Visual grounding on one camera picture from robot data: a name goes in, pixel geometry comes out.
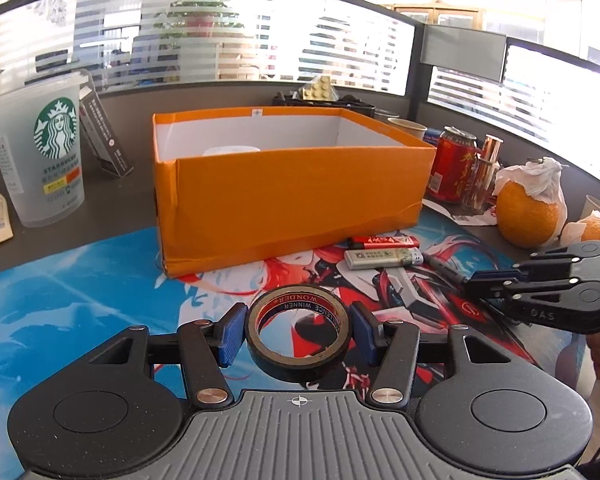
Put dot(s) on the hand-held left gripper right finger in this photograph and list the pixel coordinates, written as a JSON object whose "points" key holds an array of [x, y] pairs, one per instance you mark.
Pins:
{"points": [[362, 332]]}

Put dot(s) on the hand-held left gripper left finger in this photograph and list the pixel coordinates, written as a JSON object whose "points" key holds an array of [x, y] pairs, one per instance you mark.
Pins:
{"points": [[232, 332]]}

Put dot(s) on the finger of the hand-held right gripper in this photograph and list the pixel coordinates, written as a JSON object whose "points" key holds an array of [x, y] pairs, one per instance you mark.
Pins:
{"points": [[520, 292], [495, 275]]}

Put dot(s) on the black tape roll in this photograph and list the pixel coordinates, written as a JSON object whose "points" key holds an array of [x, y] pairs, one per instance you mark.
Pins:
{"points": [[280, 360]]}

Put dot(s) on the orange cardboard box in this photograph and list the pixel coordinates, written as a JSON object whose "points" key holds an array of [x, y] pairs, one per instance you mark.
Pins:
{"points": [[290, 200]]}

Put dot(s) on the black pen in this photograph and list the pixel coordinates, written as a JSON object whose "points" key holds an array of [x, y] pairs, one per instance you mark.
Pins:
{"points": [[445, 267]]}

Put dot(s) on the large orange fruit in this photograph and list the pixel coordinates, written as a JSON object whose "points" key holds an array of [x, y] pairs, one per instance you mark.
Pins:
{"points": [[525, 220]]}

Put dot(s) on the white tissue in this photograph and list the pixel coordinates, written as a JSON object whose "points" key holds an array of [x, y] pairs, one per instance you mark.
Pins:
{"points": [[540, 180], [572, 232]]}

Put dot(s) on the white lighter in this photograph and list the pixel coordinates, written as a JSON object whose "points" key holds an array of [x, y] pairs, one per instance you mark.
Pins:
{"points": [[380, 258]]}

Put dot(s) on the red lighter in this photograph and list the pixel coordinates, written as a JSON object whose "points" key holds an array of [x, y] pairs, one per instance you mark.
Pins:
{"points": [[380, 242]]}

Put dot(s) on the copper perfume bottle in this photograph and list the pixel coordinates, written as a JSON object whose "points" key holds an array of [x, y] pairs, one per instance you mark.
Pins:
{"points": [[482, 175]]}

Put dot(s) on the red drink can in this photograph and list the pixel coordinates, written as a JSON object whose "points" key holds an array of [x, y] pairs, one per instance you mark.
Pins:
{"points": [[450, 170]]}

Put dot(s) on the blue packet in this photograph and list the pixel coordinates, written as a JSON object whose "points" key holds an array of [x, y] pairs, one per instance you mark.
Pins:
{"points": [[432, 136]]}

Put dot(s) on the printed desk mat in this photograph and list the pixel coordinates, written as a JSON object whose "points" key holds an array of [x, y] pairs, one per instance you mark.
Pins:
{"points": [[80, 285]]}

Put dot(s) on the brown paper cup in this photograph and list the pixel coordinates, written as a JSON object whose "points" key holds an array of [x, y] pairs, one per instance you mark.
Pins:
{"points": [[407, 129]]}

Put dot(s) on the black equipment pile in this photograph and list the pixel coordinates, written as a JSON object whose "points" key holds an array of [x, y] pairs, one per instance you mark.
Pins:
{"points": [[355, 102]]}

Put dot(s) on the yellow building block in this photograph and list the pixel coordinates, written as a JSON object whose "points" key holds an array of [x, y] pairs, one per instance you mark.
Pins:
{"points": [[320, 87]]}

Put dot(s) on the translucent plastic cup green logo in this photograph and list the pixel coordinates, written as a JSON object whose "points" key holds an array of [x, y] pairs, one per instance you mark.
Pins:
{"points": [[35, 160]]}

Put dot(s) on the wooden cabinet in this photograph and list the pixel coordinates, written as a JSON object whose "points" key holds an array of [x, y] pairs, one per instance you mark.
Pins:
{"points": [[440, 12]]}

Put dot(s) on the potted plant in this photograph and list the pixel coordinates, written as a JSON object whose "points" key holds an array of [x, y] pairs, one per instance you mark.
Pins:
{"points": [[200, 15]]}

